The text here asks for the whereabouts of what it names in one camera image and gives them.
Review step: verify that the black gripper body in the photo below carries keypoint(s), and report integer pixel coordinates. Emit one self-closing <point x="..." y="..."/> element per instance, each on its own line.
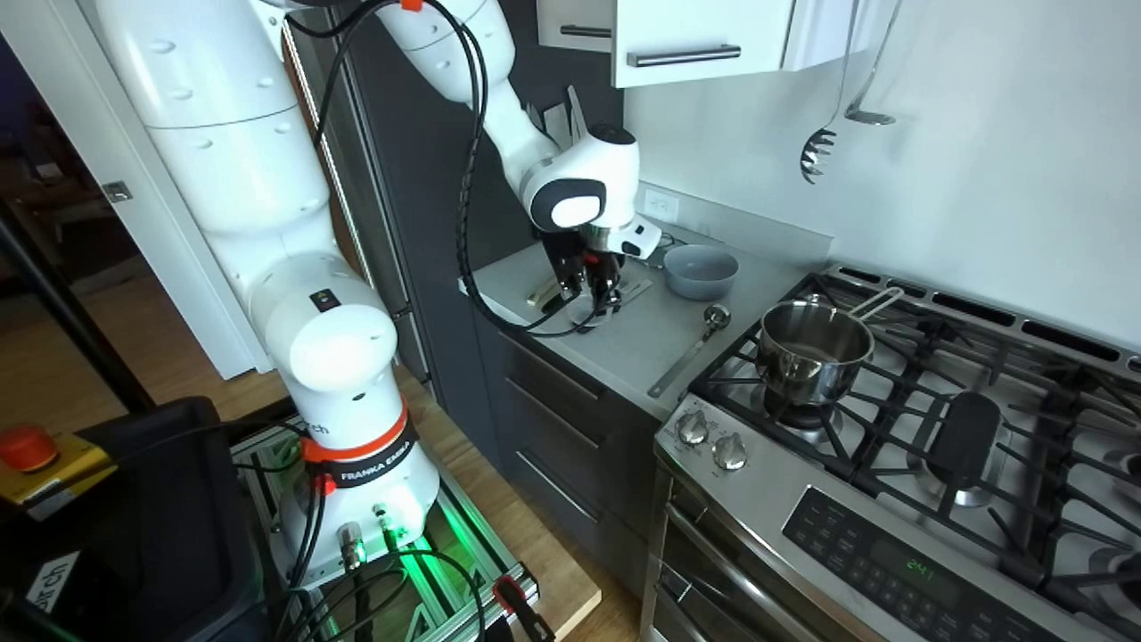
<point x="581" y="270"/>

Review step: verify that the white cabinet door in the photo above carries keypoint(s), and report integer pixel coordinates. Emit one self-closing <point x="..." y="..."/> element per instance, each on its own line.
<point x="689" y="40"/>

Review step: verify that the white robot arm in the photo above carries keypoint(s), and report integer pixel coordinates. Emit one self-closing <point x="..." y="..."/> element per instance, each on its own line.
<point x="207" y="84"/>

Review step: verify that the dark lower drawer cabinet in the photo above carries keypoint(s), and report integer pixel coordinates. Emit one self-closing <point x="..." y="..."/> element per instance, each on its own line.
<point x="576" y="447"/>

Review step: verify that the blue-grey bowl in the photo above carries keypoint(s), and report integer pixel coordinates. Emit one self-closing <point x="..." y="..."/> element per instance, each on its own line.
<point x="701" y="272"/>

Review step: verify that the long metal measuring spoon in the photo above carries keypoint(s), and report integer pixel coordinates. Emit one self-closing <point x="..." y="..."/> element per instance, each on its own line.
<point x="715" y="318"/>

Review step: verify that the left stove knob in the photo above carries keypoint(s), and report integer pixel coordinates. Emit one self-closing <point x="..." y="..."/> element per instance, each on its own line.
<point x="692" y="431"/>

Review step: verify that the stove knob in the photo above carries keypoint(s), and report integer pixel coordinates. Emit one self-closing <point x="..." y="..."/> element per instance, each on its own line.
<point x="692" y="431"/>
<point x="730" y="453"/>

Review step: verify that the right stove knob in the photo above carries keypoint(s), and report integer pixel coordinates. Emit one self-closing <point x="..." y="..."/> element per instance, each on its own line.
<point x="730" y="453"/>

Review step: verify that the stainless steel saucepan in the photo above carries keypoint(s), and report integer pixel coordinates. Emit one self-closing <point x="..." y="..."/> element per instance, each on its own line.
<point x="812" y="352"/>

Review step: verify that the hanging slotted spoon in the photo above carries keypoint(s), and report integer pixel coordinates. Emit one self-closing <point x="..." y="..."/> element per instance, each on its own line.
<point x="826" y="130"/>

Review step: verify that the black stove burner cap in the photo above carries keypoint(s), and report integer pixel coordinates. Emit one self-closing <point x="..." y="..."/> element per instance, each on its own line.
<point x="963" y="439"/>

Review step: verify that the stainless steel gas stove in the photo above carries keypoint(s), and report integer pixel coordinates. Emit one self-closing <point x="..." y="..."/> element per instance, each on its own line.
<point x="840" y="533"/>

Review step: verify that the red emergency stop button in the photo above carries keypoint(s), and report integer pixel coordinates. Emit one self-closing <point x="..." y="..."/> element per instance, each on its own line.
<point x="27" y="447"/>

